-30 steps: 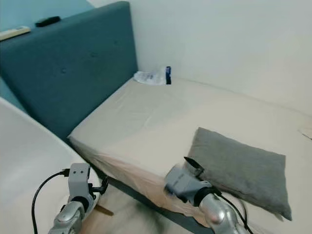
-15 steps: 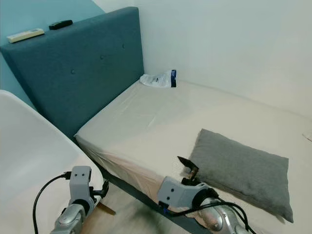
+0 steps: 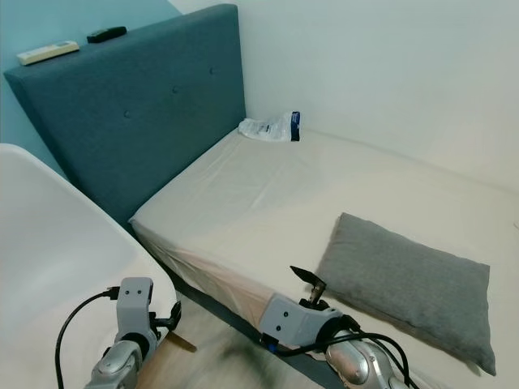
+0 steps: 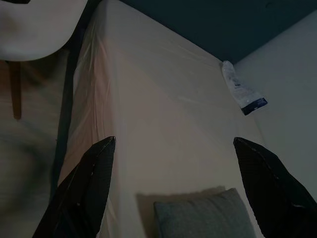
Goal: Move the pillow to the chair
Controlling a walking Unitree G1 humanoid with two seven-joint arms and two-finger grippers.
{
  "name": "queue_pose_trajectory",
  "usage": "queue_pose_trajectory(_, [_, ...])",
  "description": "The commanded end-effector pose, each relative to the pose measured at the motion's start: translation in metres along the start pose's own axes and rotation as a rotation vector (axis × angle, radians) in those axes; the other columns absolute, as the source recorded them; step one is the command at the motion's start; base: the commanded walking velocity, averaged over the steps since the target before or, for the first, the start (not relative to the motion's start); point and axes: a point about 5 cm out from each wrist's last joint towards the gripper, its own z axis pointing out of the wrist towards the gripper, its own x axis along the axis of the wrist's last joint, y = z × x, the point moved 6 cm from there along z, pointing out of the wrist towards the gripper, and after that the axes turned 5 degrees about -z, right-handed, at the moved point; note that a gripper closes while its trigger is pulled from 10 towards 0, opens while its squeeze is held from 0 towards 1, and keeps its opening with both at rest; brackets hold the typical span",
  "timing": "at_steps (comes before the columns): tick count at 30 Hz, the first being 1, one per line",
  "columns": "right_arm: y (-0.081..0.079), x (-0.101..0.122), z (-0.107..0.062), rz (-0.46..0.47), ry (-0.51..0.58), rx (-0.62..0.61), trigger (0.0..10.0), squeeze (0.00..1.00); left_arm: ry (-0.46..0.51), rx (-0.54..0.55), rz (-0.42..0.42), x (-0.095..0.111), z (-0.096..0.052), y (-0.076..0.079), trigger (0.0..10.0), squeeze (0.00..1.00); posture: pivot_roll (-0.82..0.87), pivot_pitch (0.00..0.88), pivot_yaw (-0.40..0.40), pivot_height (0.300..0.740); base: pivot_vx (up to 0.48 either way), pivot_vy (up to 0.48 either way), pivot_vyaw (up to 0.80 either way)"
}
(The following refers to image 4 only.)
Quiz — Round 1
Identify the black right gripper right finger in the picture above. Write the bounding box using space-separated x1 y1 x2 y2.
233 136 317 238

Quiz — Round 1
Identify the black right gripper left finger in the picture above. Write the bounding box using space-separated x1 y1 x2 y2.
32 135 117 238

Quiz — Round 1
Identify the grey pillow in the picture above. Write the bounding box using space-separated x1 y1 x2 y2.
153 187 256 238

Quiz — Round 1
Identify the white plastic chair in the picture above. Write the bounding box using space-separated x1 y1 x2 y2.
0 0 89 121

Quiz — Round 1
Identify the dark blue bed base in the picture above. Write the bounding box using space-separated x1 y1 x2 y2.
51 7 100 194

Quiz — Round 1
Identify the clear plastic packet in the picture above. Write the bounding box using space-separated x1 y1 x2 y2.
221 60 269 116

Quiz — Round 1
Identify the cream sheeted mattress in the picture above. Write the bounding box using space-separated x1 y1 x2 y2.
56 0 264 238

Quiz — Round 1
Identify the blue fabric headboard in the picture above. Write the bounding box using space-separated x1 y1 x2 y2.
118 0 317 64

